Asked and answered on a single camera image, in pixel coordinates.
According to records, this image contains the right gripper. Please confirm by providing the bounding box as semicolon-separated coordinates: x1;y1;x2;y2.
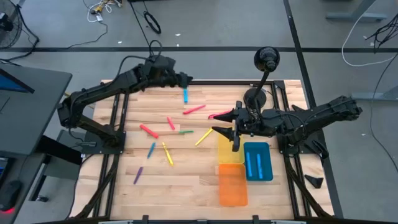
211;101;278;152

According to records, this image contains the yellow marker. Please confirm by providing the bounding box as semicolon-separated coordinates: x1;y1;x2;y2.
161;141;175;167
195;127;215;147

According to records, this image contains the purple marker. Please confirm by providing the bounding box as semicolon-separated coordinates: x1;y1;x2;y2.
133;166;144;185

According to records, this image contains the pink marker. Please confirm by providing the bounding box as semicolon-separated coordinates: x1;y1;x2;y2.
207;109;233;120
182;104;207;116

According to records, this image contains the yellow translucent bin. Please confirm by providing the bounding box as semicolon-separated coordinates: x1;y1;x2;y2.
216;129;246;165

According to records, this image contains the blue plastic bin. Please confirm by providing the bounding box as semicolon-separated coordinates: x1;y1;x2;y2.
243;142;274;182

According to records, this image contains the orange translucent bin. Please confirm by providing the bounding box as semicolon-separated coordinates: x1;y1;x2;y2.
218;163;249;207

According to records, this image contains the black desk lamp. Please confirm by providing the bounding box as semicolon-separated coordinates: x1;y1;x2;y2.
243;45;280;110

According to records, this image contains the black desk base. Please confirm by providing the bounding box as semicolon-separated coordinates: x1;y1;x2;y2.
29;129;83;203

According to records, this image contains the grey table foot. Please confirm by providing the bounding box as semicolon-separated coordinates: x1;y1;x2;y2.
350;85;398;102
325;0;388;22

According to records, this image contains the dark grey desk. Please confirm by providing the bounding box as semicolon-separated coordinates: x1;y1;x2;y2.
0;63;73;224

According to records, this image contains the monitor with blue screen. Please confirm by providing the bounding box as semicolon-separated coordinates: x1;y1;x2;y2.
0;68;35;94

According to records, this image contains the black floor fan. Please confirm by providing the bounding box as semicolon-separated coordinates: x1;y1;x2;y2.
0;0;23;50

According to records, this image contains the black computer mouse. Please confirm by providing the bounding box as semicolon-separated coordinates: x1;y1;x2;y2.
0;179;23;212

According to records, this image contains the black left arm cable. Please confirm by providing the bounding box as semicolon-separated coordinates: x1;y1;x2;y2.
118;39;164;78

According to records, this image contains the coiled black cable loop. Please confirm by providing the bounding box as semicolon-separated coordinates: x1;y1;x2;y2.
142;11;162;35

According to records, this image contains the thin black floor cable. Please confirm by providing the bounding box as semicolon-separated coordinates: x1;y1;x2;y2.
127;0;153;47
65;20;109;50

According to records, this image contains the white cable bundle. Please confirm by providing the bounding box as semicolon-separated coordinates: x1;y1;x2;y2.
82;0;124;24

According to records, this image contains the white floor cable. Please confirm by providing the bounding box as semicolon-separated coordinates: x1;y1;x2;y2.
341;0;398;68

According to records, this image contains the long black floor cable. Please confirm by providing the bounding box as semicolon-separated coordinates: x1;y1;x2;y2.
369;52;398;174

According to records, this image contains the black fan cable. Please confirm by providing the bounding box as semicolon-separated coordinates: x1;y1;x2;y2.
0;4;40;63

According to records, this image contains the black cable bunch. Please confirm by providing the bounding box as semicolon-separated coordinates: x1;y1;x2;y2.
365;14;398;52

